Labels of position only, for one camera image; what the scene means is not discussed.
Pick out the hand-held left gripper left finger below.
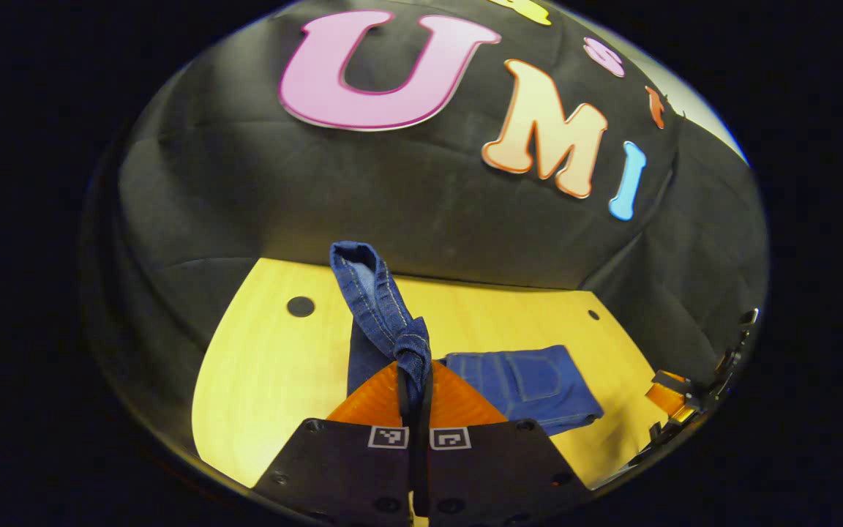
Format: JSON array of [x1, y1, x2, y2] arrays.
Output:
[[252, 360, 416, 527]]

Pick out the black backdrop cloth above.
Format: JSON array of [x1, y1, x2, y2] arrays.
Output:
[[81, 0, 771, 440]]

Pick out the blue denim jeans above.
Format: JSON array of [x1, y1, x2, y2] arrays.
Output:
[[329, 240, 605, 438]]

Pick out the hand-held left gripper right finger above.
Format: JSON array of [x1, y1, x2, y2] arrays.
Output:
[[421, 359, 595, 527]]

